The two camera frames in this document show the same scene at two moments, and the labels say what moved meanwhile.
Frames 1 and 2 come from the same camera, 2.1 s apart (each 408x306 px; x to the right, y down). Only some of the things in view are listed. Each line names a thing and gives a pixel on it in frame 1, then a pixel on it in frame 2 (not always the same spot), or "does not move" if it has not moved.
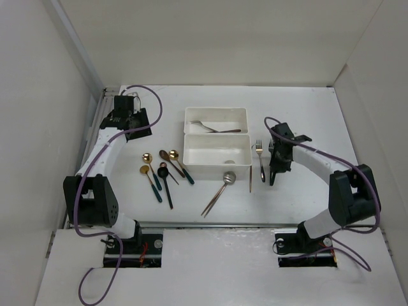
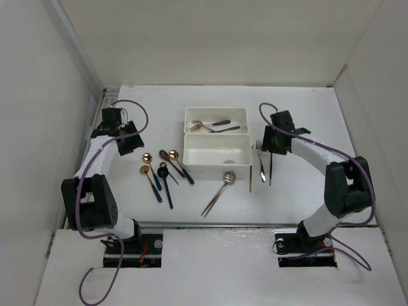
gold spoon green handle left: (147, 158) does not move
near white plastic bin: (210, 156) does not move
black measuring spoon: (163, 173) does not move
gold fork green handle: (272, 177) → (199, 126)
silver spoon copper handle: (229, 178) does not move
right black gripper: (275, 165) → (268, 144)
